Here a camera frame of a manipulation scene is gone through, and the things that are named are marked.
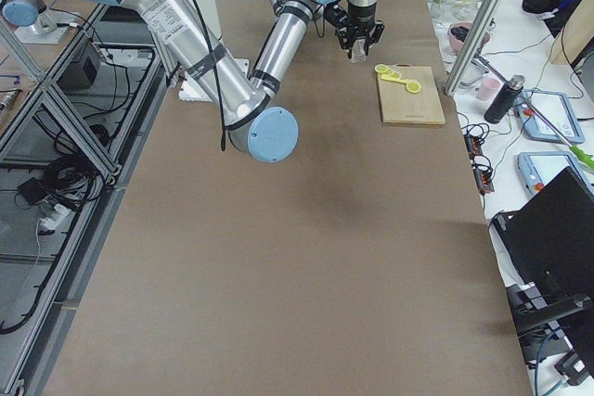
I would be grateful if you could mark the blue teach pendant far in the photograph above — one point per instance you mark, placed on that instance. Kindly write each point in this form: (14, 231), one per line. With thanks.
(555, 106)

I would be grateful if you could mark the bamboo cutting board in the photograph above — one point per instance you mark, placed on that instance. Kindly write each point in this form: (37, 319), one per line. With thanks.
(398, 106)

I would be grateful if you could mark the pink bowl with cloth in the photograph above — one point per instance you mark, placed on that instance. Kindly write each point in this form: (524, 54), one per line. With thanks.
(457, 34)

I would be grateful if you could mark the clear glass measuring cup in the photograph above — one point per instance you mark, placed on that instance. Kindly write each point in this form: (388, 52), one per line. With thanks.
(358, 51)

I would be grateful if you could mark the blue teach pendant near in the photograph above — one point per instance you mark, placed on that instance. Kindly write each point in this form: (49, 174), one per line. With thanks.
(538, 168)

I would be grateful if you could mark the outer lemon slice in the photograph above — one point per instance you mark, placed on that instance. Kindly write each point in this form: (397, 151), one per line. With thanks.
(381, 69)

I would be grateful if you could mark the blue teach pendant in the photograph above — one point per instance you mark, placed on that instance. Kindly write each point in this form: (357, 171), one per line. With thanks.
(538, 168)
(555, 106)

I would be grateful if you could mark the pink cup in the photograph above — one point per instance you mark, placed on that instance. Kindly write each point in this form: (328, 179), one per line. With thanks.
(488, 89)

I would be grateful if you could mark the yellow plastic knife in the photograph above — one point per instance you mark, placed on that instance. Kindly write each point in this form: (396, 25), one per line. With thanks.
(401, 81)

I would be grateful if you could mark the black laptop monitor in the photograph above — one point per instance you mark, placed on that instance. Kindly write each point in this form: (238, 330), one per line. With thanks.
(550, 243)

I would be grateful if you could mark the lemon slice on knife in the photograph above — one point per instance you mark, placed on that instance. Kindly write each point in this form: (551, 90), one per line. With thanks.
(413, 88)

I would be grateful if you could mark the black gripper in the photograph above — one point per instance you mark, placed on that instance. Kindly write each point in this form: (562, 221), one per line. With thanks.
(361, 23)

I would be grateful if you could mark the black water bottle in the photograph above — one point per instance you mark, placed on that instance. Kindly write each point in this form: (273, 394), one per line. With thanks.
(504, 99)

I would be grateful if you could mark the aluminium frame post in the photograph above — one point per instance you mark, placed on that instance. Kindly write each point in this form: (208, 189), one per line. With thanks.
(471, 46)

